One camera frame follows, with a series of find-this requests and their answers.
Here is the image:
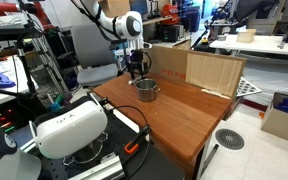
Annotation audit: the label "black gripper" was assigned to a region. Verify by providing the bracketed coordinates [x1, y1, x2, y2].
[129, 49, 150, 81]

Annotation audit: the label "black marker with white ends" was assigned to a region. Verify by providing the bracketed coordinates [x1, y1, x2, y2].
[127, 75, 142, 86]

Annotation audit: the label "teal equipment case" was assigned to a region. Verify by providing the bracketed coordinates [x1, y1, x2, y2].
[115, 48, 132, 73]

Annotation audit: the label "grey office chair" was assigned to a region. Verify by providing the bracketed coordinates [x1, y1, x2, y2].
[56, 22, 132, 88]

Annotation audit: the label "brown cardboard panel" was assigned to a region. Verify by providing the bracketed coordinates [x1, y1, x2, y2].
[143, 42, 247, 100]

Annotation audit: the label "black equipment box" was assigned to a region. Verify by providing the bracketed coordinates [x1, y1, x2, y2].
[160, 24, 185, 43]

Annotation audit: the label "red machine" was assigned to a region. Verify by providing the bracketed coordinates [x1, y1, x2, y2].
[159, 3, 182, 26]

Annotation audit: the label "orange and black tool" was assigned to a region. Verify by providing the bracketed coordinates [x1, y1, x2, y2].
[123, 124, 152, 156]

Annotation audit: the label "white strip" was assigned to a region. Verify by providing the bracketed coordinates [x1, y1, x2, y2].
[200, 88, 232, 100]

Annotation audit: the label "white VR headset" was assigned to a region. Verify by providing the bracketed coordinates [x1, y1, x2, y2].
[28, 99, 109, 160]

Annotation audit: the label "white perforated tray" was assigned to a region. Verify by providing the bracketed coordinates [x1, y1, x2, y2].
[236, 76, 262, 98]

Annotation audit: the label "black tripod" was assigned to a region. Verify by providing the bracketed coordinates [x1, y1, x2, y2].
[0, 38, 40, 101]

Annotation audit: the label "small wooden box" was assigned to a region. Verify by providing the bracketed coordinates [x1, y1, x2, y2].
[236, 28, 257, 44]

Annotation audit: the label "round floor drain grate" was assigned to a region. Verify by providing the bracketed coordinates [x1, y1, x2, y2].
[214, 128, 246, 151]

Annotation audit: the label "white table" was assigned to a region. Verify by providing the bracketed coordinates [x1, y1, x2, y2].
[209, 33, 288, 58]

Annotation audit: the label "black cloth cover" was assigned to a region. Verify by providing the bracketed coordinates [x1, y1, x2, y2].
[233, 0, 280, 23]

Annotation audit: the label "blue glove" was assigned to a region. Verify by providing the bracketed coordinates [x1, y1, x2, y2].
[0, 69, 17, 89]

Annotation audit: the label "cardboard box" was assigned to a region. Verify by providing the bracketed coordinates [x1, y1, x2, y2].
[260, 91, 288, 146]

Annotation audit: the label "silver steel pot with handles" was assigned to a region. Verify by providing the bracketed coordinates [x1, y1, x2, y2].
[134, 78, 161, 103]

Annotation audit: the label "black cable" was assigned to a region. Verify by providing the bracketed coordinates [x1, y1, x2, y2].
[103, 105, 152, 134]

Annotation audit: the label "teal handled tools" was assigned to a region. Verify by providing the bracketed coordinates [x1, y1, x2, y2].
[47, 94, 66, 113]

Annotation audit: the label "aluminium rail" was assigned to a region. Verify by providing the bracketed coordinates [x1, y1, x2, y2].
[67, 154, 125, 180]

